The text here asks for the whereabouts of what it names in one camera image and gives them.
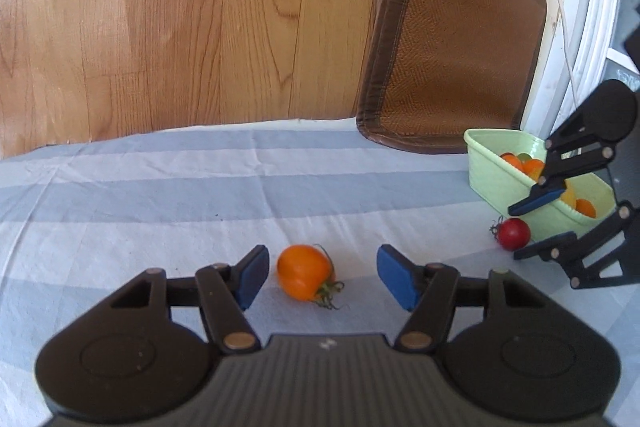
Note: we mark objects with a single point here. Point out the white window frame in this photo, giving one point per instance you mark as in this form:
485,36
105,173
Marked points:
592,7

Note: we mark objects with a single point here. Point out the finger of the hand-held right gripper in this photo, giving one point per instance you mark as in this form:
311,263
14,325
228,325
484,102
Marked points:
537,202
547,247

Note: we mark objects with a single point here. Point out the red tomato with green stem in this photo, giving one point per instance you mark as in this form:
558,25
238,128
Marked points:
515,234

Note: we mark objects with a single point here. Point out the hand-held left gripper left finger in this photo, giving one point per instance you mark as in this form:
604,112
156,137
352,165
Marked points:
250,279

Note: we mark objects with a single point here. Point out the smooth orange tomato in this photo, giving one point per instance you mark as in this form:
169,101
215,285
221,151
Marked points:
534,169

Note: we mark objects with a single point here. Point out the wooden panel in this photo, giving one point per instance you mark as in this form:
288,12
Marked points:
175,17

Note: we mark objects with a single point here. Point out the brown woven seat mat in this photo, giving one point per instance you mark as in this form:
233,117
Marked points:
450,47

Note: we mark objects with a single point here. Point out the light green plastic basin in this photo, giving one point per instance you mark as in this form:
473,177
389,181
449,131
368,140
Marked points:
492,177

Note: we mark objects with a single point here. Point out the orange tomato with green stem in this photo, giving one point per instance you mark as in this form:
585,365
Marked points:
302,272

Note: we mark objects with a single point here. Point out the orange mandarin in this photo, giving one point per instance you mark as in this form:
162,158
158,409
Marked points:
586,208
511,161

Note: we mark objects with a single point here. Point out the blue white striped sheet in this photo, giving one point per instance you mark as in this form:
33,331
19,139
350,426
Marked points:
150,207

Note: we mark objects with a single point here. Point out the yellow lemon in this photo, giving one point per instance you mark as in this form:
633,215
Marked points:
570,193

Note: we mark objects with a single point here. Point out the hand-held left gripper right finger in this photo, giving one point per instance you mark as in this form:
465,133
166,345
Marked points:
397,277

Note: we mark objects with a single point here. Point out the small green tomato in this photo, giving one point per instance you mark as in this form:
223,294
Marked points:
525,157

